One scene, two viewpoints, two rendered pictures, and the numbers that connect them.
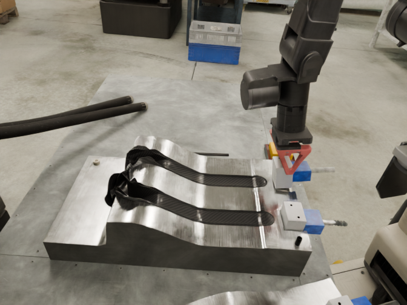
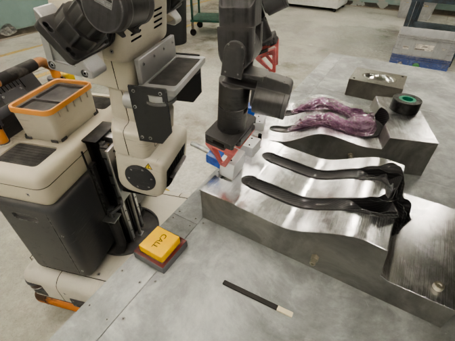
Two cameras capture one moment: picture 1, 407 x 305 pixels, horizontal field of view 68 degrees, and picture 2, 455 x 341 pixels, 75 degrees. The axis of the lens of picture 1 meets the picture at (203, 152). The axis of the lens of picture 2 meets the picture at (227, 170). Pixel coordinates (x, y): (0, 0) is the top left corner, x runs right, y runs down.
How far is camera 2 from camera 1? 0.97 m
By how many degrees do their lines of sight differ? 97
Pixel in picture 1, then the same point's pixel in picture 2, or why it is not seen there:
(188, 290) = not seen: hidden behind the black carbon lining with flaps
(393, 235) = (160, 155)
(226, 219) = (296, 168)
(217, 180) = (286, 200)
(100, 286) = not seen: hidden behind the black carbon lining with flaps
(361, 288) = (117, 264)
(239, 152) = (204, 281)
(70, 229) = (435, 212)
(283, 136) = (250, 118)
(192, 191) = (319, 189)
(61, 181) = not seen: outside the picture
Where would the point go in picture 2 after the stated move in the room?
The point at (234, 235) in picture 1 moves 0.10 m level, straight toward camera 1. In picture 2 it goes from (298, 156) to (317, 140)
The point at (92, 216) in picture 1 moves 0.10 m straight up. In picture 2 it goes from (417, 216) to (438, 181)
